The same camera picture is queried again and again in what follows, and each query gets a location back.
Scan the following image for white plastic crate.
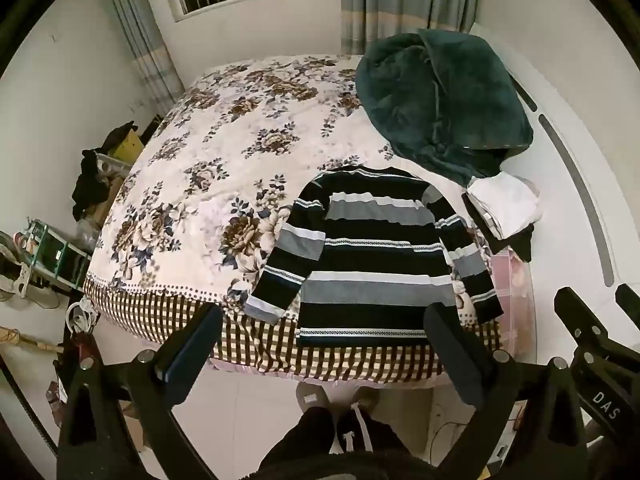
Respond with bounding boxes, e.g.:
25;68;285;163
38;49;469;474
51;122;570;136
95;152;133;181

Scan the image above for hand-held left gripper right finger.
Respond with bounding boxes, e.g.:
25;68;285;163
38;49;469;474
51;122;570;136
424;303;587;480

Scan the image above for white cable bundle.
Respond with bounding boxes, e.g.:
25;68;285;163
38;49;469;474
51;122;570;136
66;297;101;336

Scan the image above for person's right grey slipper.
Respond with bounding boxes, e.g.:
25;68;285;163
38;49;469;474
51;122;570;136
345;385;382;413

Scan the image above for black cloth heap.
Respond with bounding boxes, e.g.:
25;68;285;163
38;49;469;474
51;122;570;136
71;149;112;221

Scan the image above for white folded garment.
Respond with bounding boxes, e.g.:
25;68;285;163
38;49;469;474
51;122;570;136
465;170;543;241

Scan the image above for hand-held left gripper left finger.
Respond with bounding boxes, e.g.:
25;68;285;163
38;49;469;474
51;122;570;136
56;302;224;480

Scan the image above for pink bed sheet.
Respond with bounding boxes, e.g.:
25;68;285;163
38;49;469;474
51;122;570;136
487;242;538;356

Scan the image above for black grey striped sweater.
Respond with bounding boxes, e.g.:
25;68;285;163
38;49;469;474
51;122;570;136
244;164;505;348

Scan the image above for bamboo stick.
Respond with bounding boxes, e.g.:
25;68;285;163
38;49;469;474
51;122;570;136
0;326;65;356

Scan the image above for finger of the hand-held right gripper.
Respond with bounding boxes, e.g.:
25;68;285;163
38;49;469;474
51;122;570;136
615;283;640;319
554;286;620;357

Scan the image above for green metal rack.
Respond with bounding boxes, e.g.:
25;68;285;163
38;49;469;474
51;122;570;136
22;217;93;293

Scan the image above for thin floor cable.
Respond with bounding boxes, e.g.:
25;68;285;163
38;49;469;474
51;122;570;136
429;400;521;466

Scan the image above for dark green fleece blanket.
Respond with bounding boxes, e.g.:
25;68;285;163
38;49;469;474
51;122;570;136
354;28;535;187

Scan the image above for floral bedspread with checked border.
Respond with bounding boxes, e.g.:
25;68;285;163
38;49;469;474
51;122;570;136
81;54;503;385

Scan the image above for white bed headboard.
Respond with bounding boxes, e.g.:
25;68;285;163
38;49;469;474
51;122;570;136
470;22;632;361

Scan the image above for grey-blue curtain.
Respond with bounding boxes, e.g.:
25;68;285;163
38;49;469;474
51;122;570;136
339;0;482;59
99;0;185;117

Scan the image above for yellow cardboard box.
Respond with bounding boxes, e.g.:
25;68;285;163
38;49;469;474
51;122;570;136
111;129;147;166

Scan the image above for person's black pants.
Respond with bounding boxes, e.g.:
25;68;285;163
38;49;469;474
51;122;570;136
257;402;420;480

